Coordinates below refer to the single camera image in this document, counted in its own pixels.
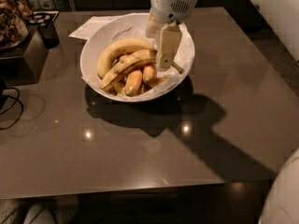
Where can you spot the orange small banana right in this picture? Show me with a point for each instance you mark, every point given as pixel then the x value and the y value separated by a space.
pixel 149 73

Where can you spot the black cup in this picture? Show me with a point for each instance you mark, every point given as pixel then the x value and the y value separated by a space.
pixel 49 36

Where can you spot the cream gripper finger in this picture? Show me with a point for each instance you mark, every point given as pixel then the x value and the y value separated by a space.
pixel 153 26
pixel 167 41

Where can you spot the orange small banana left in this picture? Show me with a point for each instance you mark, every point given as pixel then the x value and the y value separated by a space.
pixel 133 82

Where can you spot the spotted yellow banana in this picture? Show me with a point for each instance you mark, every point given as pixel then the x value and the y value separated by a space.
pixel 135 60

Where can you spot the dark wooden box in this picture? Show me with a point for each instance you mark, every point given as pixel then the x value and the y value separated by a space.
pixel 24 64

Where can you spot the glass jar with snacks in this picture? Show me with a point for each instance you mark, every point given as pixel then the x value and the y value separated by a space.
pixel 13 29

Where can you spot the orange small banana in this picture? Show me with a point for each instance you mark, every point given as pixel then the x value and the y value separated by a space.
pixel 133 82
pixel 149 73

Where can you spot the white paper sheet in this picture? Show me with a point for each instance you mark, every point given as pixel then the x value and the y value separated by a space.
pixel 92 25

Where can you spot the white paper bowl liner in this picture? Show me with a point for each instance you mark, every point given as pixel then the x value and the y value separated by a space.
pixel 187 50

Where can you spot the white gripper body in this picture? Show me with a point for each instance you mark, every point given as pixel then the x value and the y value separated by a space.
pixel 170 6

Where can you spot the upper yellow banana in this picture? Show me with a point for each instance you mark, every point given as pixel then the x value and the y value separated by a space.
pixel 117 49

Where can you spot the white bowl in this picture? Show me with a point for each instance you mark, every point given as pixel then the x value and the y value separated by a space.
pixel 93 47

